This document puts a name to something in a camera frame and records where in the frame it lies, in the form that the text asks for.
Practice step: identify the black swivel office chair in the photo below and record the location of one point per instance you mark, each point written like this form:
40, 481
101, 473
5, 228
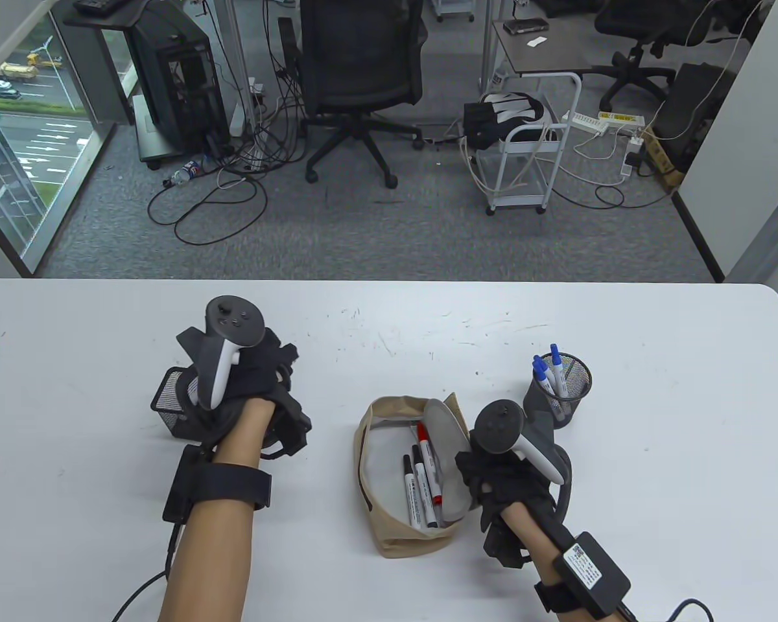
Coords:
648, 19

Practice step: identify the person's right forearm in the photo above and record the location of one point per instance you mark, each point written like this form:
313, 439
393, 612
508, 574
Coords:
525, 534

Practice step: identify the black flat device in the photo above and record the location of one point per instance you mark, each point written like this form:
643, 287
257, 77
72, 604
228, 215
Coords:
525, 27

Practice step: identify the person's right hand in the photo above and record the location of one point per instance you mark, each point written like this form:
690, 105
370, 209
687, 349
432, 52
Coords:
499, 479

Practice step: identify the white grey hand controller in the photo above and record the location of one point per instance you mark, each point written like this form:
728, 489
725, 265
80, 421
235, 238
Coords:
233, 321
496, 427

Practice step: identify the white wheeled cart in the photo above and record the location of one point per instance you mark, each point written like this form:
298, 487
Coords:
454, 8

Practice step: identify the black square mesh pen holder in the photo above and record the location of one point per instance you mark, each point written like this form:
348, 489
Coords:
165, 402

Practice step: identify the yellow white power strip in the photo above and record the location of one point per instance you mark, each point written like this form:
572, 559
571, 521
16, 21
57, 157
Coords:
622, 119

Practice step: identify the white rolling cart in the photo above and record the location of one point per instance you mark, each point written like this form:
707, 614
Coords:
522, 197

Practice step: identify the person's left forearm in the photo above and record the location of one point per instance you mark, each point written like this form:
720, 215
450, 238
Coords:
207, 564

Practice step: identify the blue cap white marker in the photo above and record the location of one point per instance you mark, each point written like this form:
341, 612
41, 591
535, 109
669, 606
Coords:
555, 355
537, 364
543, 377

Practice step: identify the black mesh office chair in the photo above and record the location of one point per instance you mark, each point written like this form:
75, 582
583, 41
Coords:
363, 52

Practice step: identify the glass window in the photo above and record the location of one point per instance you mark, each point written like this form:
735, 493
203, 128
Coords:
32, 129

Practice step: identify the cardboard box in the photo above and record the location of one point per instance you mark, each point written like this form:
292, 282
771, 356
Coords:
661, 162

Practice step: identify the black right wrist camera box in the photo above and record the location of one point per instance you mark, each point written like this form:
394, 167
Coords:
590, 576

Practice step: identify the black keyboard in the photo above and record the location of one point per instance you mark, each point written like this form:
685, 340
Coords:
98, 6

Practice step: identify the grey office desk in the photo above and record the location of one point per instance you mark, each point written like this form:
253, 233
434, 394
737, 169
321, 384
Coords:
557, 58

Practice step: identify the black computer tower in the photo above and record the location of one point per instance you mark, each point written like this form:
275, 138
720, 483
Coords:
181, 78

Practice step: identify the white power adapter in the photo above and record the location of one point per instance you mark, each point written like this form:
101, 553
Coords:
635, 144

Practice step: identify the plastic bottle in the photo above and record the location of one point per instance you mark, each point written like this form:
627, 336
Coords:
185, 173

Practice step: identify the black round mesh pen cup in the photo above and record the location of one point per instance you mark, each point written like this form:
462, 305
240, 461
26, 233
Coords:
580, 389

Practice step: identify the beige velcro pencil pouch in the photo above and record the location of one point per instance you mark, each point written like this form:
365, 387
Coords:
415, 541

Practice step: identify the black and white bag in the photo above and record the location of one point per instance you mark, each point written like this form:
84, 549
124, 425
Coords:
486, 126

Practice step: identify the person's left hand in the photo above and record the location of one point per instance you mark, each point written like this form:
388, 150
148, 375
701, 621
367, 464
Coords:
253, 376

